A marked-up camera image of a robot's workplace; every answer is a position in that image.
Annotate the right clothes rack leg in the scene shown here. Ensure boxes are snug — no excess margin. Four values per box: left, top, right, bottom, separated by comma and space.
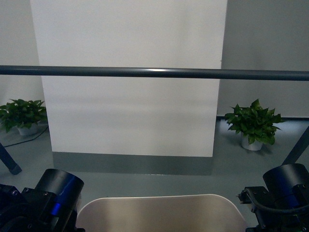
282, 127, 309, 165

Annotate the right potted green plant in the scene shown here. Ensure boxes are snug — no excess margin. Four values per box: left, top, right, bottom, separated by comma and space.
224, 99, 284, 151

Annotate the beige plastic hamper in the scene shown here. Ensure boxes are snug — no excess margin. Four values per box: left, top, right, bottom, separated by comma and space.
76, 194, 248, 232

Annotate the clothes rack leg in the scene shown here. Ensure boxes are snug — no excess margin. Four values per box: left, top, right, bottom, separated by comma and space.
0, 144, 22, 175
282, 127, 309, 165

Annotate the potted green plant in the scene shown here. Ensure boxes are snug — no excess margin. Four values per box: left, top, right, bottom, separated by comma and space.
0, 99, 47, 136
224, 99, 284, 151

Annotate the left clothes rack leg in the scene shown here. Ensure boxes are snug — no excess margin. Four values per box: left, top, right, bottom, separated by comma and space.
0, 144, 22, 175

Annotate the grey clothes rack bar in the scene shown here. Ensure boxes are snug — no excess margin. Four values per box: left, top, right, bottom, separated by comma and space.
0, 65, 309, 81

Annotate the black power cable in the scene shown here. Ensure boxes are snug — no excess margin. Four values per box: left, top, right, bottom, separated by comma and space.
3, 123, 49, 147

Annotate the left potted green plant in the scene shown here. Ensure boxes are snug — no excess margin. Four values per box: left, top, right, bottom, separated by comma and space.
0, 99, 47, 136

